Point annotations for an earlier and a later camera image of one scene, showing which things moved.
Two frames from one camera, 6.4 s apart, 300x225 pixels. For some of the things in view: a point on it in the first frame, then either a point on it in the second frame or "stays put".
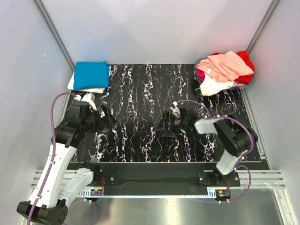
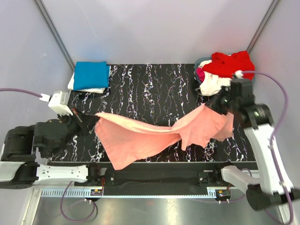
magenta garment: (201, 74) stays put
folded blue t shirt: (91, 75) stays put
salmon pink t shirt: (227, 67) → (126, 139)
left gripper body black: (94, 122) → (75, 125)
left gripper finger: (105, 110) → (88, 119)
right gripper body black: (179, 123) → (231, 102)
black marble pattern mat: (139, 95) stays put
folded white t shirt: (97, 90) stays put
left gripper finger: (109, 119) → (85, 131)
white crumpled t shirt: (210, 86) stays put
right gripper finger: (168, 133) → (218, 103)
